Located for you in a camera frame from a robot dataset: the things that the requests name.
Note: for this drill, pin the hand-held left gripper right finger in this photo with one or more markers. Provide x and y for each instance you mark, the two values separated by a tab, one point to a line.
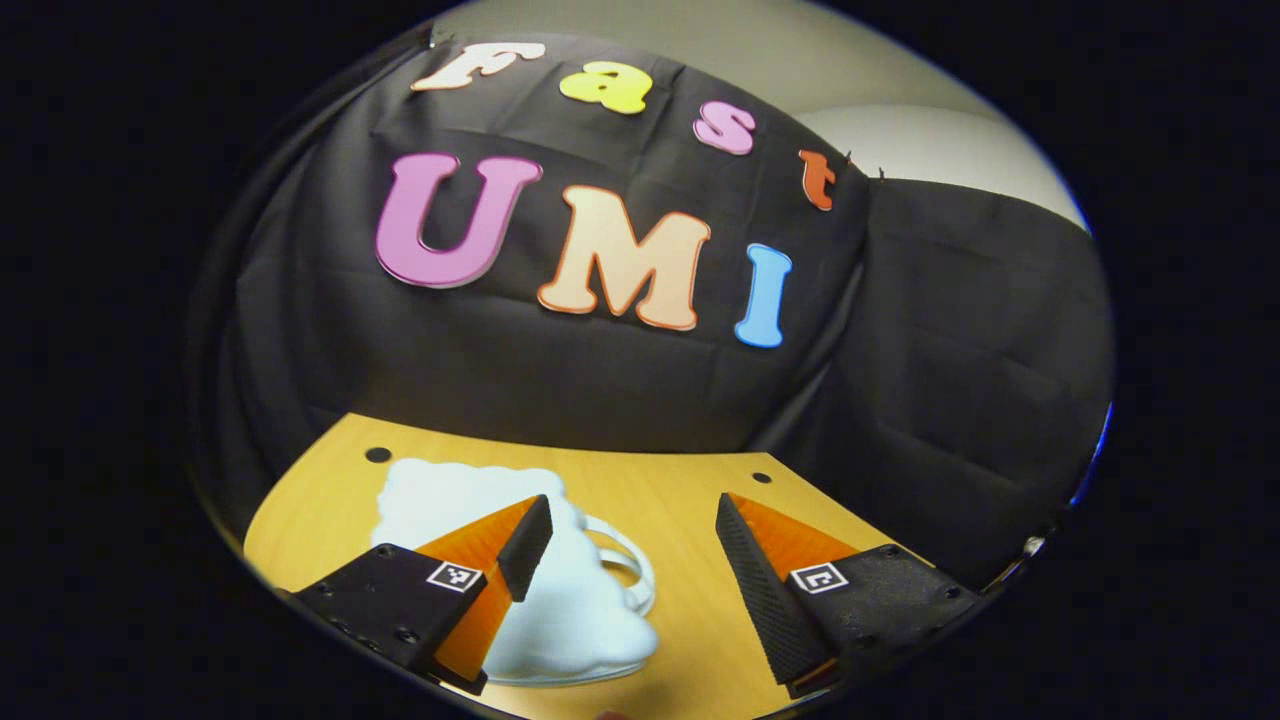
765	600

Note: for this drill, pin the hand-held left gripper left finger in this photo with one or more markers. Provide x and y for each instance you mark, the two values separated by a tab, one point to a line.
528	545

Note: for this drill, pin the black round table grommet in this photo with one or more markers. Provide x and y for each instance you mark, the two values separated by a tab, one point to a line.
378	454

